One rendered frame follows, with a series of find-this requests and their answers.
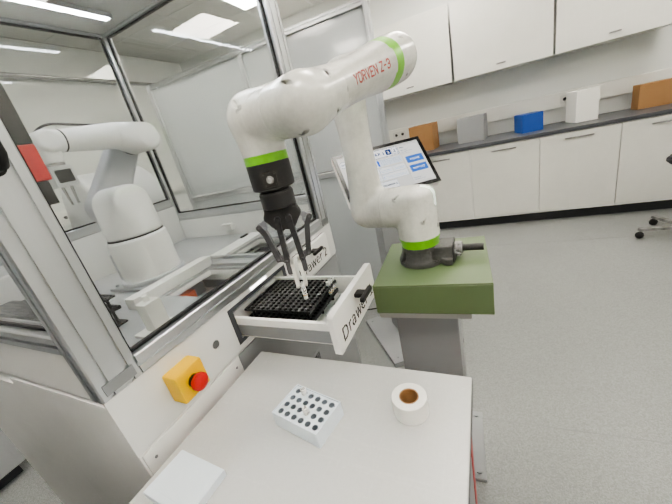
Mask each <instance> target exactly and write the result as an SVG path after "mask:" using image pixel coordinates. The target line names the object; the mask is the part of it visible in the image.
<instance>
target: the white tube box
mask: <svg viewBox="0 0 672 504"><path fill-rule="evenodd" d="M302 387H304V386H301V385H299V384H297V385H296V386H295V387H294V388H293V389H292V390H291V391H290V392H289V394H288V395H287V396H286V397H285V398H284V399H283V400H282V401H281V402H280V403H279V405H278V406H277V407H276V408H275V409H274V410H273V411H272V414H273V417H274V420H275V422H276V425H278V426H280V427H281V428H283V429H285V430H287V431H289V432H291V433H292V434H294V435H296V436H298V437H300V438H302V439H303V440H305V441H307V442H309V443H311V444H312V445H314V446H316V447H318V448H320V449H321V448H322V446H323V445H324V443H325V442H326V440H327V439H328V437H329V436H330V435H331V433H332V432H333V430H334V429H335V427H336V426H337V424H338V423H339V421H340V420H341V418H342V417H343V416H344V413H343V409H342V406H341V402H340V401H338V400H335V399H333V398H331V397H328V396H326V395H323V394H321V393H318V392H316V391H313V390H311V389H308V388H306V387H305V388H306V390H307V395H306V396H302V393H301V391H300V389H301V388H302ZM303 406H307V407H308V409H309V415H307V416H304V414H303V411H302V407H303Z"/></svg>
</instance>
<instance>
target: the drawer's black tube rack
mask: <svg viewBox="0 0 672 504"><path fill-rule="evenodd" d="M307 281H308V286H306V291H307V294H308V299H304V296H303V293H302V290H301V287H300V288H297V287H296V283H295V280H276V281H275V282H274V283H273V284H272V285H271V286H269V287H268V288H267V289H266V290H265V291H264V292H263V293H262V294H260V295H259V296H258V297H257V298H256V299H255V300H254V301H252V302H251V303H250V304H249V305H248V306H247V307H246V308H245V309H244V310H245V311H252V313H251V314H250V315H249V316H248V317H262V318H278V319H294V320H310V321H316V320H317V319H318V318H319V316H320V315H321V314H324V313H325V312H324V310H325V308H326V307H327V305H328V304H329V303H330V301H331V300H335V299H334V296H335V295H336V293H337V292H338V291H339V290H338V288H336V289H335V290H334V292H332V294H331V295H329V292H327V294H326V295H325V296H324V297H323V299H322V300H321V301H320V302H319V304H318V305H317V306H316V307H315V309H314V310H313V311H312V312H311V314H304V311H305V310H306V309H307V307H308V306H309V305H310V304H311V302H312V301H313V300H314V299H315V298H316V296H317V295H319V293H320V292H321V290H322V289H323V288H324V287H325V286H326V281H328V279H325V280H307Z"/></svg>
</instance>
